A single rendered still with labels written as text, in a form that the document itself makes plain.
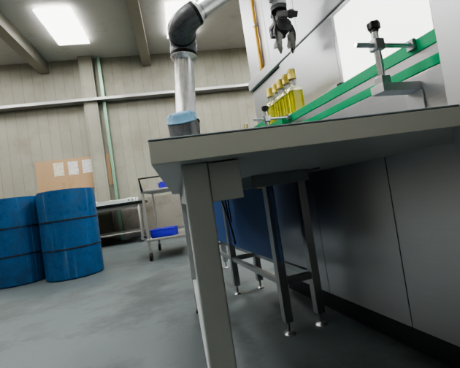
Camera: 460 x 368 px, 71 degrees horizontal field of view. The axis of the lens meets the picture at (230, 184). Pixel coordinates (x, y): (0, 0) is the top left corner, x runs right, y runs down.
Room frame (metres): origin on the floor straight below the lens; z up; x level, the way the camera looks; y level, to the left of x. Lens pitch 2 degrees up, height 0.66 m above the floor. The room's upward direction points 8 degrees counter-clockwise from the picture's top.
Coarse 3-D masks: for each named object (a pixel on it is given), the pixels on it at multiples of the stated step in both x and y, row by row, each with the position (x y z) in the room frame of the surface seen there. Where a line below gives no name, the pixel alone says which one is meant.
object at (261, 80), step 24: (240, 0) 2.16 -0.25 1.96; (264, 0) 1.84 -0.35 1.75; (288, 0) 1.60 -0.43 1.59; (312, 0) 1.43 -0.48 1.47; (336, 0) 1.25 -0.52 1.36; (264, 24) 1.89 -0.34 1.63; (312, 24) 1.42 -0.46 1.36; (264, 48) 1.93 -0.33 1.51; (264, 72) 1.93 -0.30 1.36; (264, 96) 2.02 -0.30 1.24
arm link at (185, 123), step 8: (176, 112) 1.19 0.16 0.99; (184, 112) 1.19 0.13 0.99; (192, 112) 1.21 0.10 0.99; (168, 120) 1.21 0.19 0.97; (176, 120) 1.18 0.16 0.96; (184, 120) 1.18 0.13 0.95; (192, 120) 1.19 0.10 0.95; (176, 128) 1.18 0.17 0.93; (184, 128) 1.18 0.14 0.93; (192, 128) 1.19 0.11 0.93; (176, 136) 1.19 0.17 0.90
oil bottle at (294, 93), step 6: (294, 84) 1.38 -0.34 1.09; (288, 90) 1.38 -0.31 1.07; (294, 90) 1.37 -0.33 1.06; (300, 90) 1.38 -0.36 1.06; (288, 96) 1.39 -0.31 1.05; (294, 96) 1.36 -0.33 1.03; (300, 96) 1.37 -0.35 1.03; (288, 102) 1.40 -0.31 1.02; (294, 102) 1.36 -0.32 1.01; (300, 102) 1.37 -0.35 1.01; (288, 108) 1.41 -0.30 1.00; (294, 108) 1.37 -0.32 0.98
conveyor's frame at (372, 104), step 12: (432, 72) 0.72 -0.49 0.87; (432, 84) 0.73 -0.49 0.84; (372, 96) 0.90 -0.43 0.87; (384, 96) 0.86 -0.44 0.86; (396, 96) 0.82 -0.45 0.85; (432, 96) 0.73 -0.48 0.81; (444, 96) 0.70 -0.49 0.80; (348, 108) 1.00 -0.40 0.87; (360, 108) 0.95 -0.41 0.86; (372, 108) 0.91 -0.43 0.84; (384, 108) 0.87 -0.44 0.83; (396, 108) 0.83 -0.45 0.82
